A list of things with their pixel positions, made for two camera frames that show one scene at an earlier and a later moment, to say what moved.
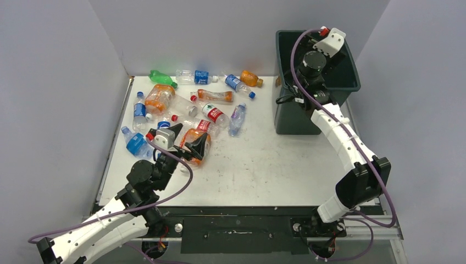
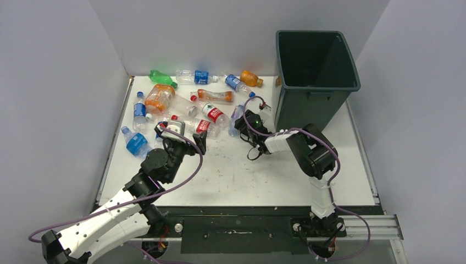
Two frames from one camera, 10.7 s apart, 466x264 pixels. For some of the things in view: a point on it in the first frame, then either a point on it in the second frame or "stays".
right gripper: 331,61 to 240,125
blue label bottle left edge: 137,144 stays
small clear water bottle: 237,119 stays
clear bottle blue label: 184,77 stays
